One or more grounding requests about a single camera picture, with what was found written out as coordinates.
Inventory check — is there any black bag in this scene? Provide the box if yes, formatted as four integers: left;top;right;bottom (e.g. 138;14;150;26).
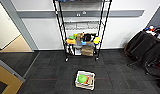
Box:
83;33;97;43

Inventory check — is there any tan wooden door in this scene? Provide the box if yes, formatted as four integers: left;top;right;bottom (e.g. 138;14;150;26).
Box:
0;56;25;94

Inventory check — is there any tan plush toy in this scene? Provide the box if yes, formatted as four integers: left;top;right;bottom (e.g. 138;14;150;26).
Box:
75;32;86;42

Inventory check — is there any black wire shelf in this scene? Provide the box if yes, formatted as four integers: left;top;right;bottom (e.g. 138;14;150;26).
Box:
51;0;113;63

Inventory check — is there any blue cup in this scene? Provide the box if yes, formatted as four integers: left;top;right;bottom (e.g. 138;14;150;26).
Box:
81;40;88;46

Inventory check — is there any dark packaged item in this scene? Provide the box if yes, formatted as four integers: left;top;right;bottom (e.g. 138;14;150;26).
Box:
66;45;75;55

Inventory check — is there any white printed box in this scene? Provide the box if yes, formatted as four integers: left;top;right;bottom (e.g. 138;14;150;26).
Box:
73;46;82;56

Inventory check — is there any green soft item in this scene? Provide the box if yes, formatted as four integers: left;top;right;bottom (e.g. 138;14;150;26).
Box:
77;73;88;84

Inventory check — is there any grey door frame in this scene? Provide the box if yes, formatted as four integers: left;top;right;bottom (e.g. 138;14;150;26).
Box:
0;0;40;53

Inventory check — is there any red white small object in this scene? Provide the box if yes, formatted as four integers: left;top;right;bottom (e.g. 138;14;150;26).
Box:
149;25;156;32

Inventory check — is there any black chair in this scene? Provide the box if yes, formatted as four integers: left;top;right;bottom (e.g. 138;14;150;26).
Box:
124;29;160;76

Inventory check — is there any yellow toy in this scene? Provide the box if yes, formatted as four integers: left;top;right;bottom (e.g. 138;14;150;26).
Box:
93;36;102;45

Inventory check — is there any pale woven basket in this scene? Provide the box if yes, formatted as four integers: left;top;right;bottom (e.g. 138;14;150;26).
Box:
74;70;96;91

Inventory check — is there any green toy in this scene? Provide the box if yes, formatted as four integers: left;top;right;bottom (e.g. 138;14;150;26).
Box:
68;34;78;40

